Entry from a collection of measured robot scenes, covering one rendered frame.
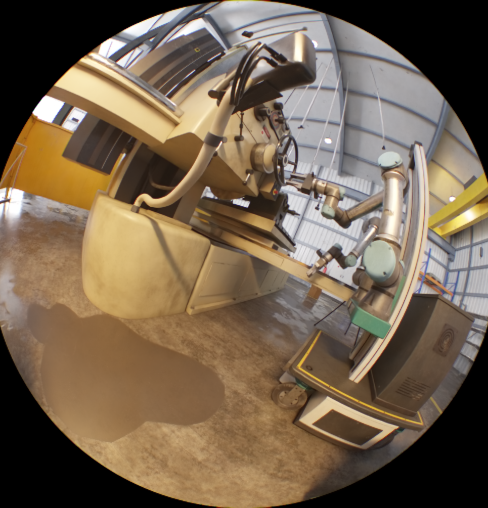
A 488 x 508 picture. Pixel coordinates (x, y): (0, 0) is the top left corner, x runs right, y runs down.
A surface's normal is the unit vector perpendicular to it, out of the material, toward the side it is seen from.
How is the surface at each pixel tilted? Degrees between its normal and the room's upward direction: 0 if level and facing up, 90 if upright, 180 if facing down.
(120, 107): 90
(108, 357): 0
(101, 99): 90
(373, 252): 97
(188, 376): 0
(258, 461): 0
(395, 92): 169
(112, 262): 90
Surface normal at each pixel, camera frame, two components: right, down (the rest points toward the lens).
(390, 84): -0.49, 0.87
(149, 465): 0.41, -0.91
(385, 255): -0.90, -0.24
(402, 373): -0.58, -0.20
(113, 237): 0.27, 0.20
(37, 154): 0.79, 0.40
